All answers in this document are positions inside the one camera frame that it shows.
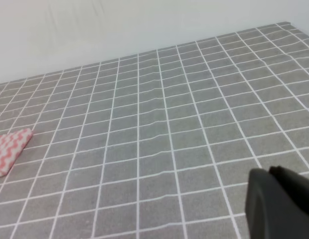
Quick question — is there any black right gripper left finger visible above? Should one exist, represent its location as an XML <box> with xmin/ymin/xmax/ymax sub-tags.
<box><xmin>245</xmin><ymin>169</ymin><xmax>309</xmax><ymax>239</ymax></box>

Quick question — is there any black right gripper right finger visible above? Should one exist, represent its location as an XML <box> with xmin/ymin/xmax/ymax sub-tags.
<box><xmin>269</xmin><ymin>166</ymin><xmax>309</xmax><ymax>187</ymax></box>

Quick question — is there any pink white wavy towel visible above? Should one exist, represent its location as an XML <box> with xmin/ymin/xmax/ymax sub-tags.
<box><xmin>0</xmin><ymin>128</ymin><xmax>33</xmax><ymax>178</ymax></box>

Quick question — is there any grey checked tablecloth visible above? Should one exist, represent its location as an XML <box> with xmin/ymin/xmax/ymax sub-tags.
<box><xmin>0</xmin><ymin>22</ymin><xmax>309</xmax><ymax>239</ymax></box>

